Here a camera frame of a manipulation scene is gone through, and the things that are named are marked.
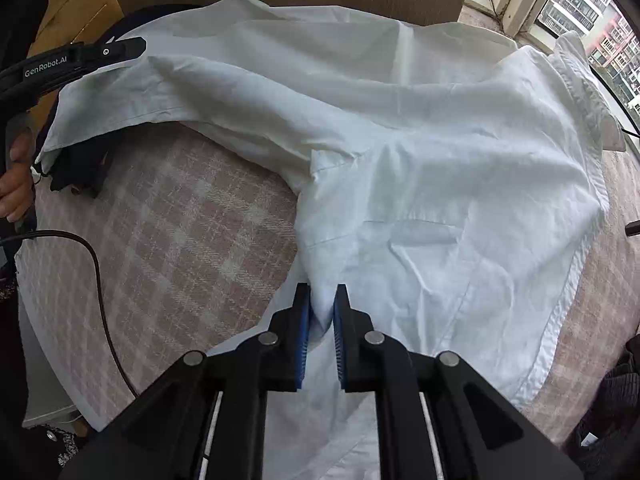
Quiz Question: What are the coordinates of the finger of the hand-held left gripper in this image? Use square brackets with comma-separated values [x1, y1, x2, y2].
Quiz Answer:
[95, 37, 147, 64]

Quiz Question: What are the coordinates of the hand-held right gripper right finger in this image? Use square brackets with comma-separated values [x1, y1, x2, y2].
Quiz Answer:
[333, 284, 583, 480]

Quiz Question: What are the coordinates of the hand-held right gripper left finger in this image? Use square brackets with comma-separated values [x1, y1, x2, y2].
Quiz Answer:
[57, 283, 312, 480]

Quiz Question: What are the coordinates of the white button shirt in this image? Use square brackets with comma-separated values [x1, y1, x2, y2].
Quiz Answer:
[35, 0, 628, 480]

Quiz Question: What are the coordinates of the person's left hand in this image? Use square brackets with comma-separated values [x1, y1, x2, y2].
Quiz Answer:
[0, 130, 36, 222]

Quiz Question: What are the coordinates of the pine plank panel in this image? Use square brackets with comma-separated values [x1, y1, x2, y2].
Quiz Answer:
[27, 0, 126, 123]

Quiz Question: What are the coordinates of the folded black t-shirt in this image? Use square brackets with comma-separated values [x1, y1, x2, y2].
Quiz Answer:
[47, 2, 203, 198]

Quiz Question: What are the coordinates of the pink plaid blanket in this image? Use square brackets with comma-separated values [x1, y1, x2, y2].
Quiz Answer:
[15, 5, 640, 453]

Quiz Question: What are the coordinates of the dark knitted garment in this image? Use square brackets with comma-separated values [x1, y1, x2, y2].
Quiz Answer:
[565, 330, 640, 466]

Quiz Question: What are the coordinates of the person's black tweed top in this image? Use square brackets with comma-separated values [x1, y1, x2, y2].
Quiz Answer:
[0, 255, 93, 480]

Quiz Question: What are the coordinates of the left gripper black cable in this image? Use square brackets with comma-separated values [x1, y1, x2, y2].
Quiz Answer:
[0, 230, 141, 397]

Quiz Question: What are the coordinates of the white window frame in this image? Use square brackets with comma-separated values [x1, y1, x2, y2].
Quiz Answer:
[465, 0, 640, 136]

